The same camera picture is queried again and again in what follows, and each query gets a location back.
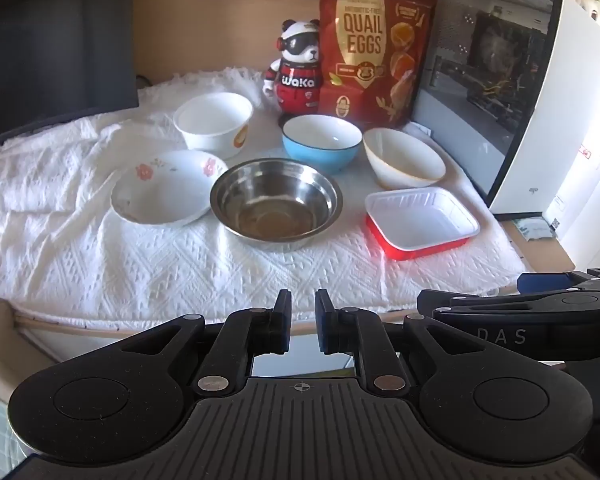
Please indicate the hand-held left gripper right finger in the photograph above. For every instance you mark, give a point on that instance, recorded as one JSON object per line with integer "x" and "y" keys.
{"x": 324, "y": 321}

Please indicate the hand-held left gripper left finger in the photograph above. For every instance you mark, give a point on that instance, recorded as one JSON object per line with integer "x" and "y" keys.
{"x": 283, "y": 321}

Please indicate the red rectangular foil tray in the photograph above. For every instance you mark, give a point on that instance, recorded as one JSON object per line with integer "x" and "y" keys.
{"x": 420, "y": 220}

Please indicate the black monitor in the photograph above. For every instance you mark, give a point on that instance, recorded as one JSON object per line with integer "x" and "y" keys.
{"x": 55, "y": 45}

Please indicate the red snack bag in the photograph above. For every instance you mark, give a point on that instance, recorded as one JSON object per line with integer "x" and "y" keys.
{"x": 370, "y": 50}

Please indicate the cream bowl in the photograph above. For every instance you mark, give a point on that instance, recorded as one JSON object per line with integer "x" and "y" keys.
{"x": 400, "y": 157}

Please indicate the blue bowl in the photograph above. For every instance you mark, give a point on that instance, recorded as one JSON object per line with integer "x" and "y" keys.
{"x": 320, "y": 152}

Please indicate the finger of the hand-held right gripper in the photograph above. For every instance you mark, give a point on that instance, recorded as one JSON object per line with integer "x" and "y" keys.
{"x": 460, "y": 298}
{"x": 550, "y": 282}

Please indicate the white bowl with orange print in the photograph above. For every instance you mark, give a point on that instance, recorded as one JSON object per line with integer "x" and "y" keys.
{"x": 212, "y": 117}

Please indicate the stainless steel bowl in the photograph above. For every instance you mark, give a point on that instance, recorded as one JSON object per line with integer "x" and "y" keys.
{"x": 275, "y": 205}

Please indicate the white textured cloth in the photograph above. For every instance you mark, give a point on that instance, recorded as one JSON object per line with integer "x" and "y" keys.
{"x": 105, "y": 260}

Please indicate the panda figurine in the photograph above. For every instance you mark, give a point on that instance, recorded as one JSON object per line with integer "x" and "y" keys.
{"x": 296, "y": 85}

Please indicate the white floral bowl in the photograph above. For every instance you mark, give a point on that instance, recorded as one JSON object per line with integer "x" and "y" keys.
{"x": 160, "y": 190}

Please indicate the small paper packet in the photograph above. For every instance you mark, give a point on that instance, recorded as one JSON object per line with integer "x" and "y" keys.
{"x": 532, "y": 229}

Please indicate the white computer case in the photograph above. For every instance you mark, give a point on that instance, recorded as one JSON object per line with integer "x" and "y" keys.
{"x": 485, "y": 85}

